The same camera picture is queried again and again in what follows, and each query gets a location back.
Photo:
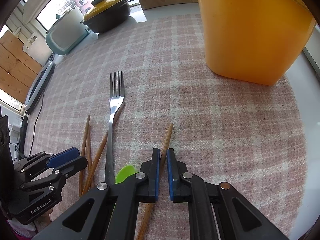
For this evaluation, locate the green plastic utensil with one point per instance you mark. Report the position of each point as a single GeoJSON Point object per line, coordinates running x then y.
{"type": "Point", "coordinates": [125, 173]}

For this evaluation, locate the black casserole pot yellow lid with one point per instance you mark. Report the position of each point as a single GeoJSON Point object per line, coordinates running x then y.
{"type": "Point", "coordinates": [110, 20]}

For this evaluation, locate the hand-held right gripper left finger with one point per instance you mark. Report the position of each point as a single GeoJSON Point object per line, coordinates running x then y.
{"type": "Point", "coordinates": [156, 172]}

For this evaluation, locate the red wooden chopstick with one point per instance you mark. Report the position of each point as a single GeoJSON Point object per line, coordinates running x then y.
{"type": "Point", "coordinates": [167, 140]}
{"type": "Point", "coordinates": [89, 160]}
{"type": "Point", "coordinates": [87, 127]}
{"type": "Point", "coordinates": [101, 153]}

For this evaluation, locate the white window frame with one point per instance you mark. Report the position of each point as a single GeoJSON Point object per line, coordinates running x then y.
{"type": "Point", "coordinates": [27, 12]}

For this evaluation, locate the metal fork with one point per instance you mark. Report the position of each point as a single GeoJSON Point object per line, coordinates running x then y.
{"type": "Point", "coordinates": [116, 97]}

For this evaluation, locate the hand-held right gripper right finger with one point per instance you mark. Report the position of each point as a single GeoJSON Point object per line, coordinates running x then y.
{"type": "Point", "coordinates": [171, 175]}

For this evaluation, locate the white and teal electric cooker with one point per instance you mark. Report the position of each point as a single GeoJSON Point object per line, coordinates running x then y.
{"type": "Point", "coordinates": [65, 37]}

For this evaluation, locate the white cutting board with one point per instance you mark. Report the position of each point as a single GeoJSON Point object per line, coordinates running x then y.
{"type": "Point", "coordinates": [32, 47]}

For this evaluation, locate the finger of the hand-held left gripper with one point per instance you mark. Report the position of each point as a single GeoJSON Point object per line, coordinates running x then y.
{"type": "Point", "coordinates": [72, 167]}
{"type": "Point", "coordinates": [62, 157]}

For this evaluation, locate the yellow plastic container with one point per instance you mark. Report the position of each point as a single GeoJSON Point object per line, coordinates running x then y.
{"type": "Point", "coordinates": [250, 30]}

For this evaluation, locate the pink checked tablecloth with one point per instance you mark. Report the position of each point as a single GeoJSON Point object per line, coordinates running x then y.
{"type": "Point", "coordinates": [200, 117]}

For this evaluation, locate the person's fuzzy clothing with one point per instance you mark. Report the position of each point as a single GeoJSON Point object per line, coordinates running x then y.
{"type": "Point", "coordinates": [22, 230]}

